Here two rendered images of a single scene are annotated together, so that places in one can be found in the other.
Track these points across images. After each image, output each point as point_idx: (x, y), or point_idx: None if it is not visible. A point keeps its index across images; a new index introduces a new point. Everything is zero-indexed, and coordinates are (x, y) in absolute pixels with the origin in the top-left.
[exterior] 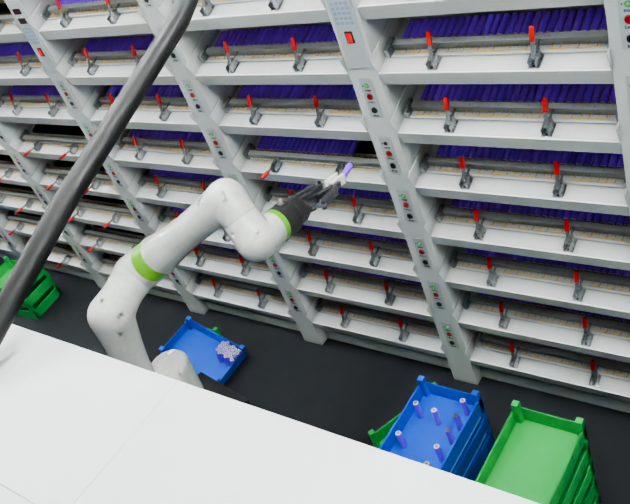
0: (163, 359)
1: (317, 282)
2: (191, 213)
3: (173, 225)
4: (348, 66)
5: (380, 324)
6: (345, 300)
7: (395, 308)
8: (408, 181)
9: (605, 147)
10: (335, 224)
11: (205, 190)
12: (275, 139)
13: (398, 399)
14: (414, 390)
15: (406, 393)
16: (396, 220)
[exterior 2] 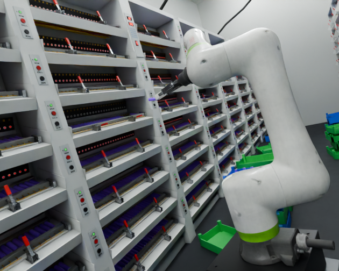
0: (240, 173)
1: (118, 243)
2: (199, 34)
3: (199, 37)
4: (136, 56)
5: (153, 248)
6: (143, 233)
7: (164, 209)
8: (159, 112)
9: (190, 87)
10: (135, 158)
11: (191, 30)
12: (74, 126)
13: (200, 261)
14: (195, 256)
15: (197, 258)
16: (152, 145)
